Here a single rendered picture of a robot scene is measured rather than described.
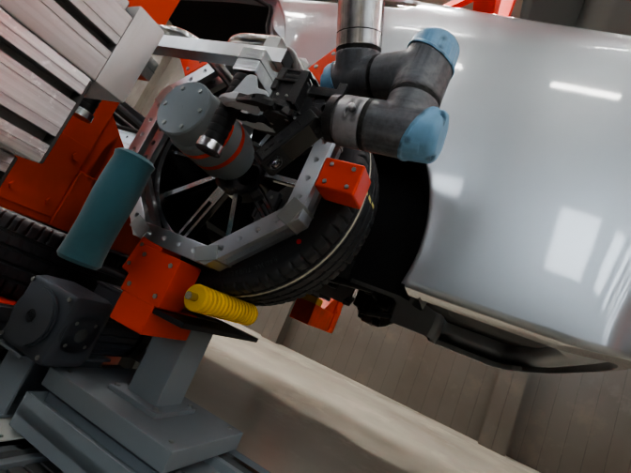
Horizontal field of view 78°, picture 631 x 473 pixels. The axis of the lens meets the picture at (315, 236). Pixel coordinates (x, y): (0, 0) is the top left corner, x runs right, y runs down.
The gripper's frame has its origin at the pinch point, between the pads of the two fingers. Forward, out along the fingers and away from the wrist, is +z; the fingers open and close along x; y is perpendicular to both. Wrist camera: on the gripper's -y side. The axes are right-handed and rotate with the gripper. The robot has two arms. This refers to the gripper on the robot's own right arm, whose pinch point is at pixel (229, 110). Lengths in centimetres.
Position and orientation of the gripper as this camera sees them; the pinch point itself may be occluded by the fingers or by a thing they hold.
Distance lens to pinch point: 70.7
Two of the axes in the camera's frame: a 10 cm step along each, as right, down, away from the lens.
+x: -3.0, -3.3, -9.0
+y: 3.9, -9.0, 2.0
